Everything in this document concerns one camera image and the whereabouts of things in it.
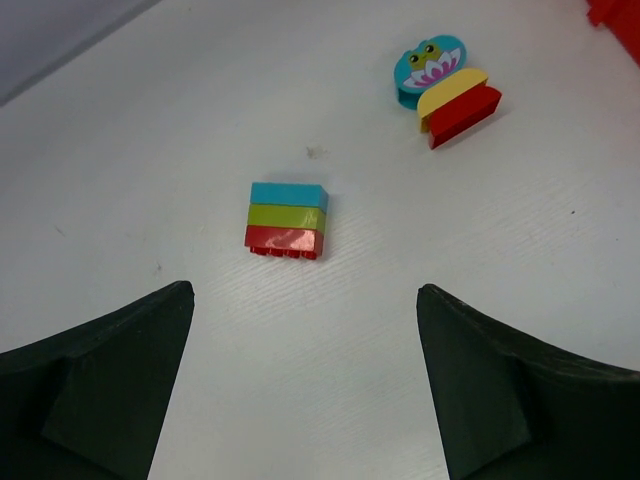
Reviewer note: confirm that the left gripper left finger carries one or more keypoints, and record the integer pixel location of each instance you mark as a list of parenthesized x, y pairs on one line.
[(90, 402)]

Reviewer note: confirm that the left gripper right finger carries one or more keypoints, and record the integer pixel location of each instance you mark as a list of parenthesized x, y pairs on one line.
[(510, 406)]

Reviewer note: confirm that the large red lego brick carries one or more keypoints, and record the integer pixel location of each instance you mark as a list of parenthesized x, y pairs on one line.
[(284, 242)]

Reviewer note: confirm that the large blue lego brick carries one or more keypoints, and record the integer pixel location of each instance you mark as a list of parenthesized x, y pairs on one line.
[(289, 194)]

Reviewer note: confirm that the large green lego brick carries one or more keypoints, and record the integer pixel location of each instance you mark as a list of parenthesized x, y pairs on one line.
[(289, 217)]

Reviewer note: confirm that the yellow curved lego brick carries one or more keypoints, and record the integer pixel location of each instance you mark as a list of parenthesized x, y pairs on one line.
[(447, 90)]

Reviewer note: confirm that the blue frog lego brick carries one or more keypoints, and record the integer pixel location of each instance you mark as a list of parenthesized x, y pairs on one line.
[(430, 62)]

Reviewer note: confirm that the red four-compartment tray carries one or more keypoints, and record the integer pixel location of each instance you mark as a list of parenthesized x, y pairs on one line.
[(622, 18)]

